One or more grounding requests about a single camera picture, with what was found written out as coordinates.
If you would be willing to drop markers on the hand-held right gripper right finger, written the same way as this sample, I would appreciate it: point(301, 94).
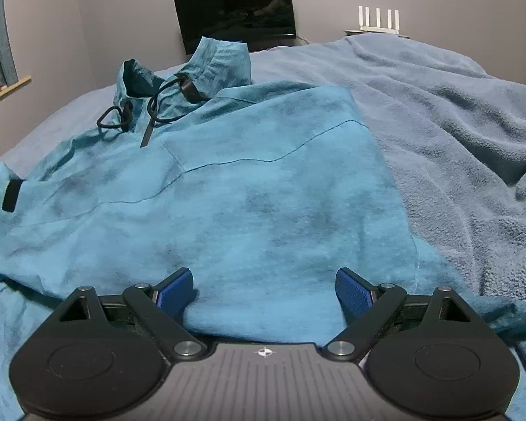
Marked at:
point(353, 294)

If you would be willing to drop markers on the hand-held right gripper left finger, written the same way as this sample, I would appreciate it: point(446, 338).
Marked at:
point(177, 291)

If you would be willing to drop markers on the teal jacket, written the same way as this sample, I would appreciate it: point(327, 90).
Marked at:
point(245, 184)

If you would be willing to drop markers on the blue fleece blanket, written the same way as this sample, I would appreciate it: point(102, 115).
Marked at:
point(464, 140)

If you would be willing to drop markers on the wooden window sill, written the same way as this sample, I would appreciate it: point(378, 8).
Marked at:
point(8, 90)

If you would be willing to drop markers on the white router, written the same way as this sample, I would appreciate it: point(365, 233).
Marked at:
point(377, 30)

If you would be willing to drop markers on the black monitor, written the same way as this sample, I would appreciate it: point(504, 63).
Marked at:
point(236, 13)

